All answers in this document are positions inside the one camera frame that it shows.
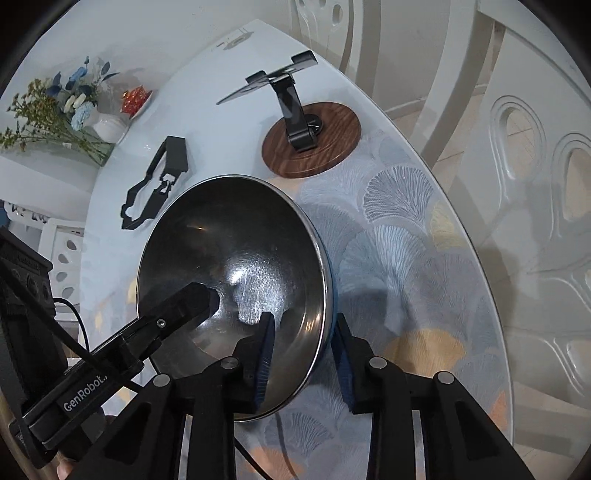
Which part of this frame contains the black cable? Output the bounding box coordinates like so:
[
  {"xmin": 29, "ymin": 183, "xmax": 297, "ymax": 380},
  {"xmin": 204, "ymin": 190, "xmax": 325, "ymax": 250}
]
[{"xmin": 0, "ymin": 257, "xmax": 279, "ymax": 480}]

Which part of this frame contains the red teapot ornament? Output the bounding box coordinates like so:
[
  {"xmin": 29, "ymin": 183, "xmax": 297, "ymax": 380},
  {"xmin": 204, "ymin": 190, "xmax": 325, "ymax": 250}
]
[{"xmin": 120, "ymin": 85, "xmax": 153, "ymax": 120}]

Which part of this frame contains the person's hand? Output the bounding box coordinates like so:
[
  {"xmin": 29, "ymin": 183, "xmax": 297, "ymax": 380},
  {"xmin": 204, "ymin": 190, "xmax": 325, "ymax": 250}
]
[{"xmin": 56, "ymin": 458, "xmax": 75, "ymax": 480}]

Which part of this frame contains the white flower vase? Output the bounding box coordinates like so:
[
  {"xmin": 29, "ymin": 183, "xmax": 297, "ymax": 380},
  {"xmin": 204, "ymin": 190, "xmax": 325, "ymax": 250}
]
[{"xmin": 91, "ymin": 113, "xmax": 128, "ymax": 145}]

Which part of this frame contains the scallop patterned tablecloth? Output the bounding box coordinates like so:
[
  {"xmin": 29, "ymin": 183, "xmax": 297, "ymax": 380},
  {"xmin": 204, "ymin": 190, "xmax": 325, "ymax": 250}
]
[{"xmin": 236, "ymin": 130, "xmax": 513, "ymax": 479}]

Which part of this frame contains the glass vase with flowers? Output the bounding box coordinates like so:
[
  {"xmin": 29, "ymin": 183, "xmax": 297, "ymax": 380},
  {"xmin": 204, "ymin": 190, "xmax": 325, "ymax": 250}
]
[{"xmin": 1, "ymin": 59, "xmax": 118, "ymax": 166}]

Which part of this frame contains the wooden base phone stand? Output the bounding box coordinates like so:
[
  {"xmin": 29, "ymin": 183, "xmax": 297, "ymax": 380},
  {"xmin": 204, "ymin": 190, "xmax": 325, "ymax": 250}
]
[{"xmin": 217, "ymin": 50, "xmax": 362, "ymax": 179}]

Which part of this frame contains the blue steel bowl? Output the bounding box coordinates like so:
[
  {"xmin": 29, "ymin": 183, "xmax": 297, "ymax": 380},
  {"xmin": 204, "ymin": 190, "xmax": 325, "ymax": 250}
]
[{"xmin": 137, "ymin": 175, "xmax": 335, "ymax": 422}]

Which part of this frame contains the white dining chair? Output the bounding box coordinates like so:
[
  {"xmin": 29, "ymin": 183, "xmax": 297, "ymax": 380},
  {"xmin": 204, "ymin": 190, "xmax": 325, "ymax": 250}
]
[
  {"xmin": 38, "ymin": 216, "xmax": 89, "ymax": 315},
  {"xmin": 410, "ymin": 1, "xmax": 590, "ymax": 464}
]

